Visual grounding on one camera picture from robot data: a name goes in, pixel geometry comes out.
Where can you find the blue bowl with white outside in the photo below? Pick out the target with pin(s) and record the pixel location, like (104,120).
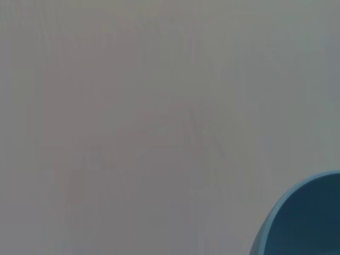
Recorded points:
(308,217)

